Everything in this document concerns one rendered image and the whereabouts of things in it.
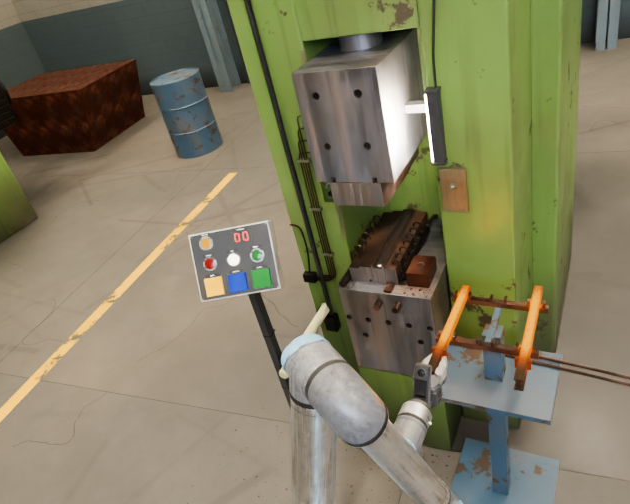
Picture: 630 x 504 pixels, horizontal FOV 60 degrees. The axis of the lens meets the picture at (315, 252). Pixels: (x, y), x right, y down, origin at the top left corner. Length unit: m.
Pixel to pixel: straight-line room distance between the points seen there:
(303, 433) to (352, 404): 0.22
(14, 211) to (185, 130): 1.99
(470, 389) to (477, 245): 0.52
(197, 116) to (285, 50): 4.52
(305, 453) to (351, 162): 1.00
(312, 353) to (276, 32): 1.20
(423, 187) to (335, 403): 1.48
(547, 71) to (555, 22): 0.17
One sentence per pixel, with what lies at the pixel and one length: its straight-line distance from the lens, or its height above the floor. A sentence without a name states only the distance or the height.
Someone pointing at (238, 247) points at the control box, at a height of 1.13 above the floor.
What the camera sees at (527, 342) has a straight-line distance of 1.79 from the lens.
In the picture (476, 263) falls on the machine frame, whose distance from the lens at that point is 2.16.
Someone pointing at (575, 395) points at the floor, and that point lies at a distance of 2.97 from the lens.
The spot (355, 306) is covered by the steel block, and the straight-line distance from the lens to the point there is 2.22.
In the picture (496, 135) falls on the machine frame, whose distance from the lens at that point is 1.88.
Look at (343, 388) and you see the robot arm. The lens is 1.12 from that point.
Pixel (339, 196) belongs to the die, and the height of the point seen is 1.31.
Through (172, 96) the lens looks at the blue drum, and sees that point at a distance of 6.42.
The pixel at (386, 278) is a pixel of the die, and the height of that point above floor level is 0.94.
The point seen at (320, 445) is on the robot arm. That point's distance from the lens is 1.32.
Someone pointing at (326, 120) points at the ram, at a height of 1.60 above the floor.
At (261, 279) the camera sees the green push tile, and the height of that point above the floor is 1.01.
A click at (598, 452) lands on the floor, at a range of 2.78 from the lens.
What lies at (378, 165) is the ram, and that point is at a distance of 1.87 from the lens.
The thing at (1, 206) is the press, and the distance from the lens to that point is 6.43.
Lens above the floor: 2.23
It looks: 33 degrees down
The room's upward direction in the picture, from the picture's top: 15 degrees counter-clockwise
